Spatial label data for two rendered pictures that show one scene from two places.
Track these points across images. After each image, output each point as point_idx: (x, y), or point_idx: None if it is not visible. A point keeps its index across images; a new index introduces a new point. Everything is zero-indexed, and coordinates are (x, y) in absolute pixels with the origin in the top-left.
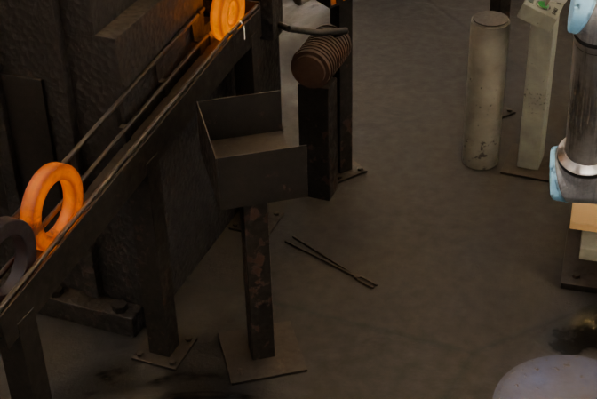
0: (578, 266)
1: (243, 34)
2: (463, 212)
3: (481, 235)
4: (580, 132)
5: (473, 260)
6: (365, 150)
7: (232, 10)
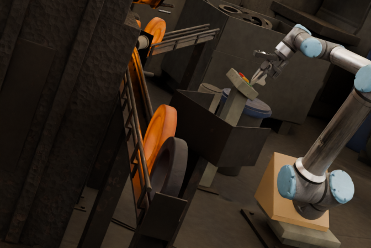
0: (272, 243)
1: None
2: (189, 207)
3: (208, 221)
4: (327, 154)
5: (216, 236)
6: None
7: None
